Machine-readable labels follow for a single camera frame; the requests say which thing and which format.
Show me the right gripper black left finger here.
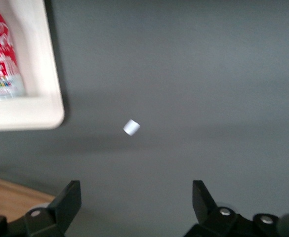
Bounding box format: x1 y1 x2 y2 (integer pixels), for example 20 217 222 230
24 180 82 237

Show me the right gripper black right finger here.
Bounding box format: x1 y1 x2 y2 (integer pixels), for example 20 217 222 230
183 180 239 237

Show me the red coke bottle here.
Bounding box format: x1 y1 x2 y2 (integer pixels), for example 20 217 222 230
0 0 27 102

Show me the beige rectangular tray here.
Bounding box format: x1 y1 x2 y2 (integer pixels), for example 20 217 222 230
0 0 66 132

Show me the wooden drawer cabinet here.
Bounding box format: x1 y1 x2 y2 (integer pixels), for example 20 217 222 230
0 174 57 223

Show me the small white paper scrap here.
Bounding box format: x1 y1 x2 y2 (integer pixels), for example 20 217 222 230
123 118 141 136

